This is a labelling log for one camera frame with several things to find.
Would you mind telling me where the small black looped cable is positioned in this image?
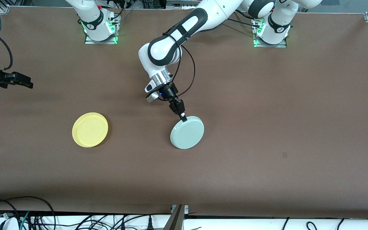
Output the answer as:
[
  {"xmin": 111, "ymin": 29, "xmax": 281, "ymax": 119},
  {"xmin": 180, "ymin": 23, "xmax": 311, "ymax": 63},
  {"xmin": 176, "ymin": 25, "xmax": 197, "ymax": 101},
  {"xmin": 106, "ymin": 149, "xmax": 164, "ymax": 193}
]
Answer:
[{"xmin": 0, "ymin": 199, "xmax": 21, "ymax": 230}]

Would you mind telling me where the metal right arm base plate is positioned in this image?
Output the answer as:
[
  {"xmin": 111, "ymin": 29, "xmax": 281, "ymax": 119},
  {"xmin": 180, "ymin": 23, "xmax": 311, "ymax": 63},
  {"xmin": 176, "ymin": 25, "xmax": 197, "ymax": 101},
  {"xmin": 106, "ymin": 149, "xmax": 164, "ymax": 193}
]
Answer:
[{"xmin": 85, "ymin": 14, "xmax": 121, "ymax": 45}]

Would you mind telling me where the large black looped cable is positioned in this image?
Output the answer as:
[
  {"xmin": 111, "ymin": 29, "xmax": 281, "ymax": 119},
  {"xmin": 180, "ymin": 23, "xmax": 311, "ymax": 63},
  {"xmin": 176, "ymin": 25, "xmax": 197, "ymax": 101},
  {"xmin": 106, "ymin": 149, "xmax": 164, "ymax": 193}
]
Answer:
[{"xmin": 0, "ymin": 196, "xmax": 56, "ymax": 230}]

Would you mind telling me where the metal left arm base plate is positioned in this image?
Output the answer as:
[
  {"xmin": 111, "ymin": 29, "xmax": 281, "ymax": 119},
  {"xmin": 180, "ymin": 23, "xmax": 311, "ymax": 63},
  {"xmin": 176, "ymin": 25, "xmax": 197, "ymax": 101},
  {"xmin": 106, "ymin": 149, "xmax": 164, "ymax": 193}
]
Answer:
[{"xmin": 252, "ymin": 18, "xmax": 288, "ymax": 48}]

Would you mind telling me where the yellow plate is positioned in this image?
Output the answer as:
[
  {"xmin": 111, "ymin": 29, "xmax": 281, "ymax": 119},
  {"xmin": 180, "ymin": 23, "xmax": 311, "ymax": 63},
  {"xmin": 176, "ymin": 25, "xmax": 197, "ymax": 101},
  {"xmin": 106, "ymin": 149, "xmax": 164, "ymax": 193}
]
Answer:
[{"xmin": 72, "ymin": 112, "xmax": 109, "ymax": 148}]

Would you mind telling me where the green cable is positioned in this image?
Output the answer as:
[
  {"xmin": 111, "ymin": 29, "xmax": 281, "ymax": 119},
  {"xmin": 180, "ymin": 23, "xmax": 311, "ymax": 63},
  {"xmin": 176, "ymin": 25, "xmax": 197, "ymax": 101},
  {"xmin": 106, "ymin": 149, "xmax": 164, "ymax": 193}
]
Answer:
[{"xmin": 19, "ymin": 211, "xmax": 31, "ymax": 230}]

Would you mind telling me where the long black table cable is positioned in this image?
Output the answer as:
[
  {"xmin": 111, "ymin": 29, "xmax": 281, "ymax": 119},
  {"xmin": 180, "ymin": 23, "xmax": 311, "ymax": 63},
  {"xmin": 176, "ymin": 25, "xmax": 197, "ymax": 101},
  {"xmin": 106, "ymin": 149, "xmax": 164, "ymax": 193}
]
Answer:
[{"xmin": 226, "ymin": 19, "xmax": 260, "ymax": 27}]

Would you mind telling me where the grey power strip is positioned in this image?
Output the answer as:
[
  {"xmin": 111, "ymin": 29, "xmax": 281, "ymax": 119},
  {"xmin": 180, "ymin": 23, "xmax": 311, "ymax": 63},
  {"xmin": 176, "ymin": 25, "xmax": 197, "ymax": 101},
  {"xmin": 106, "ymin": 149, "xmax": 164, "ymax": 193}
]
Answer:
[{"xmin": 166, "ymin": 0, "xmax": 202, "ymax": 9}]

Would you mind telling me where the aluminium frame profile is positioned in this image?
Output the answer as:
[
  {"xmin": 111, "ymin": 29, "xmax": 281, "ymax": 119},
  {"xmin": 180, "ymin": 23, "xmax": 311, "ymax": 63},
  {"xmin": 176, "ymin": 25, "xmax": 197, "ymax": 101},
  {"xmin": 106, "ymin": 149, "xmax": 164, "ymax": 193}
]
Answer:
[{"xmin": 166, "ymin": 204, "xmax": 189, "ymax": 230}]

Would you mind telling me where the pale green plate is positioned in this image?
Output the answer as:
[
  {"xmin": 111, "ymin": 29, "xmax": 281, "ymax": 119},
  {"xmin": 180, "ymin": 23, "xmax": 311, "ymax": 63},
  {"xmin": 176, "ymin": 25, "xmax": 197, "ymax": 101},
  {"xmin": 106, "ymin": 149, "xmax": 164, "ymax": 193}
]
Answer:
[{"xmin": 170, "ymin": 116, "xmax": 205, "ymax": 150}]

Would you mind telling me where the brown table cover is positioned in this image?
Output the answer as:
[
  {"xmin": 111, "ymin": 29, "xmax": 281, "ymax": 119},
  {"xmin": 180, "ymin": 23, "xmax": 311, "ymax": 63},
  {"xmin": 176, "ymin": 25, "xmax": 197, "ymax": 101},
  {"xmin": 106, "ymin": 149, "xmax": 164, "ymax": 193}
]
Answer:
[{"xmin": 0, "ymin": 6, "xmax": 368, "ymax": 215}]

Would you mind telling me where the short black table cable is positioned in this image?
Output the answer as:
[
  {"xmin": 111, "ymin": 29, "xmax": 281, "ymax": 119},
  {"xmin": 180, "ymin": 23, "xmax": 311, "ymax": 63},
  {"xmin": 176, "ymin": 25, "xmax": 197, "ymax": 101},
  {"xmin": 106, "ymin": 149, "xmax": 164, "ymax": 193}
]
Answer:
[{"xmin": 237, "ymin": 10, "xmax": 256, "ymax": 19}]

